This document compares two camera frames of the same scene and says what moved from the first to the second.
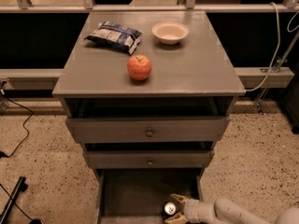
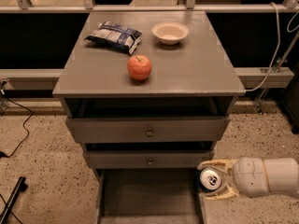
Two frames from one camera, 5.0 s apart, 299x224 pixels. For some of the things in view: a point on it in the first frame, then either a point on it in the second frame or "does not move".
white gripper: [193, 211] -> [249, 176]
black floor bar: [20, 186] does not move
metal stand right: [279, 63] does not move
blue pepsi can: [170, 208] -> [208, 179]
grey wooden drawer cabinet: [148, 140] does not move
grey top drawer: [147, 129] does not move
